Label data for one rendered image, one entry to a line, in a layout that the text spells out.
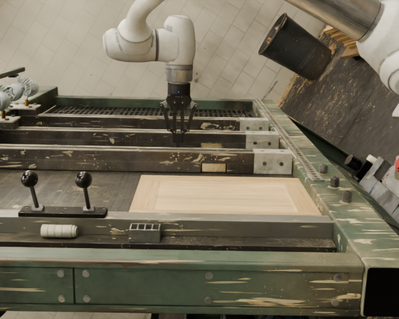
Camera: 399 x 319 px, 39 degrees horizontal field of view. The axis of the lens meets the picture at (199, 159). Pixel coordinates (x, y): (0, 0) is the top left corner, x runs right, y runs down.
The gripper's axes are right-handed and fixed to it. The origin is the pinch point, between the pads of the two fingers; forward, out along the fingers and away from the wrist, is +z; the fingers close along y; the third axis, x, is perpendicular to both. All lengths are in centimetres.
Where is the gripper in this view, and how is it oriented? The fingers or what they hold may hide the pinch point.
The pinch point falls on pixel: (178, 142)
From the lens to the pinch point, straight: 187.7
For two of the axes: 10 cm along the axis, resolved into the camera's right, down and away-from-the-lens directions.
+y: -10.0, -0.2, -0.1
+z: -0.2, 9.7, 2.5
